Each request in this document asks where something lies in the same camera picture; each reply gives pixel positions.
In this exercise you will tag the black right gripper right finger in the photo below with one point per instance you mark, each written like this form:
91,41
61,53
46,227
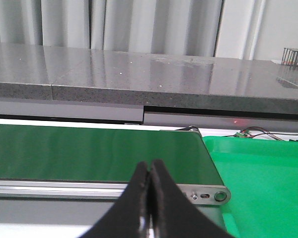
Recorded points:
173,215

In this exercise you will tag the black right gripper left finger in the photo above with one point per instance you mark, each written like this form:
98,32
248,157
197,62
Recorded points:
129,216

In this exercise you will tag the green plastic tray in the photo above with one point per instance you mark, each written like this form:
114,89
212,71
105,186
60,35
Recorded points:
262,176

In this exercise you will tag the green conveyor belt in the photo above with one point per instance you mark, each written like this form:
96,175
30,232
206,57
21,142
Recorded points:
94,154

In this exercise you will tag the grey stone counter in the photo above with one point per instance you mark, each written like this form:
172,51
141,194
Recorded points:
82,85

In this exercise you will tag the white curtain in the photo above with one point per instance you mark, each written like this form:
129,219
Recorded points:
240,29

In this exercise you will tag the aluminium conveyor frame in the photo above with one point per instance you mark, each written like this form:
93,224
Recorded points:
196,193

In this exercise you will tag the metal wire rack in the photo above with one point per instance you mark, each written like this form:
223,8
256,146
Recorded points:
290,57

